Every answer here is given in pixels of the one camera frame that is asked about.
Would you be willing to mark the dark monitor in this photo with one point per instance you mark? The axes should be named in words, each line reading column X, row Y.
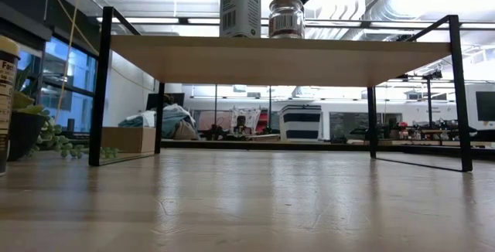
column 170, row 97

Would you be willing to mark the small cardboard box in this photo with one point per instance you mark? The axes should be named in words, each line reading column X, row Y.
column 129, row 140

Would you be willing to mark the yellow lid spice jar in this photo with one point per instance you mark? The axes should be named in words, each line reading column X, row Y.
column 7, row 101

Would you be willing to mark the small glass spice jar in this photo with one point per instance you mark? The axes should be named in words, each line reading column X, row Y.
column 286, row 16

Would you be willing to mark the blue glass window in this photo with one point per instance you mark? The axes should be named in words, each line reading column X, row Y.
column 69, row 74

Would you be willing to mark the potted green succulent plant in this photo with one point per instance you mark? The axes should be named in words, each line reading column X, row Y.
column 25, row 132

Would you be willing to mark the white cabinet with screen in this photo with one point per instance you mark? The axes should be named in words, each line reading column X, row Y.
column 479, row 105

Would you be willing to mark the black white striped bin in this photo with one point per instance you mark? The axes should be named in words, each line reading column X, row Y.
column 300, row 122

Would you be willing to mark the white lid spice bottle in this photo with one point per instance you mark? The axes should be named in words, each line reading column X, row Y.
column 239, row 8

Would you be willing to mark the cluttered workbench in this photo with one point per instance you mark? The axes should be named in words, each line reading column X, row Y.
column 410, row 132

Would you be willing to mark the long ceiling light strip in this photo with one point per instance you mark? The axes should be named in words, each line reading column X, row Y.
column 154, row 20

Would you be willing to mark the pile of cloths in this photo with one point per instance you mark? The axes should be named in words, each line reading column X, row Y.
column 176, row 122

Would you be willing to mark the wooden shelf black metal frame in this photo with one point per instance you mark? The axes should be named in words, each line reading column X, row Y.
column 270, row 62

